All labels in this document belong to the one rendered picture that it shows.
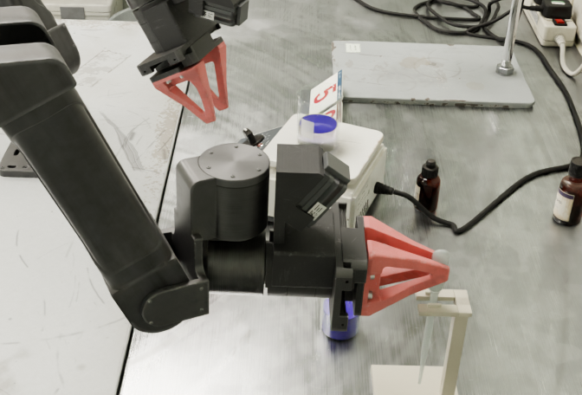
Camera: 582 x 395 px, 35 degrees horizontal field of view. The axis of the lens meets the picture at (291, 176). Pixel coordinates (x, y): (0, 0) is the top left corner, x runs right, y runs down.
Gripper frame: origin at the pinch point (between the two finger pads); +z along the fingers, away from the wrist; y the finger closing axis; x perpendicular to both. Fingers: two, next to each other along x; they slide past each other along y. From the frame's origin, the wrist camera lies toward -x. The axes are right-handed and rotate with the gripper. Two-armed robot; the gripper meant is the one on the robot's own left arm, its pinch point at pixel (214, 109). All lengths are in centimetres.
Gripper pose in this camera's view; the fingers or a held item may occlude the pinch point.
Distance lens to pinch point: 110.6
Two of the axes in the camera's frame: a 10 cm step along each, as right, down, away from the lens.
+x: -8.1, 2.4, 5.3
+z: 4.5, 8.4, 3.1
